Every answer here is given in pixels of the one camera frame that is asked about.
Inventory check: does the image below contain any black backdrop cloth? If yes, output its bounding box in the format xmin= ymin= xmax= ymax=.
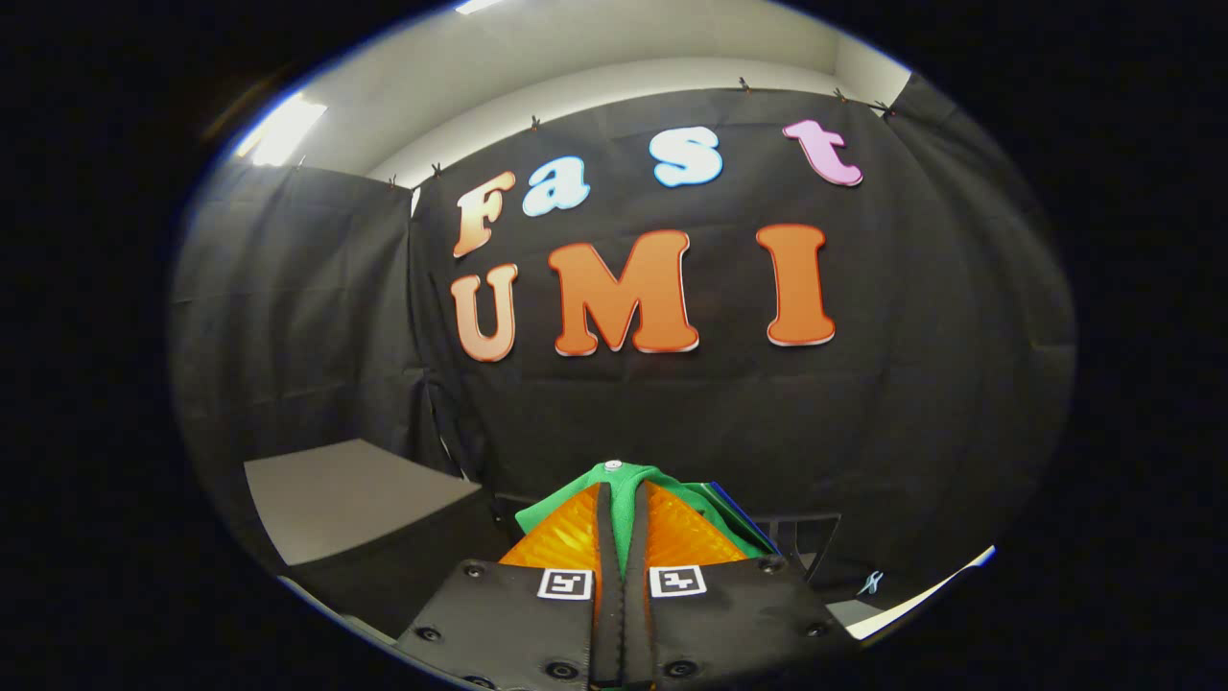
xmin=171 ymin=72 xmax=1077 ymax=606

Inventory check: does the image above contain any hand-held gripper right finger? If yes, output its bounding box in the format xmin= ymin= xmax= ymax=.
xmin=622 ymin=480 xmax=860 ymax=691

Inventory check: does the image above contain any green polo shirt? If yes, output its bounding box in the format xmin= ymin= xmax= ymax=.
xmin=515 ymin=460 xmax=783 ymax=579

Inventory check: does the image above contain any grey side table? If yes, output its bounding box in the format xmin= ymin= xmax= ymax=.
xmin=243 ymin=439 xmax=514 ymax=639

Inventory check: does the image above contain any white flat board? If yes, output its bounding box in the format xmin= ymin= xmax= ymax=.
xmin=830 ymin=545 xmax=997 ymax=641

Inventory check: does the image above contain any ceiling light panel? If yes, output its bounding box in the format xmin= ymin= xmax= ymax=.
xmin=235 ymin=91 xmax=327 ymax=169

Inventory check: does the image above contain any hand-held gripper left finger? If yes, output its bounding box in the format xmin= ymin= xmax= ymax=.
xmin=393 ymin=483 xmax=625 ymax=691

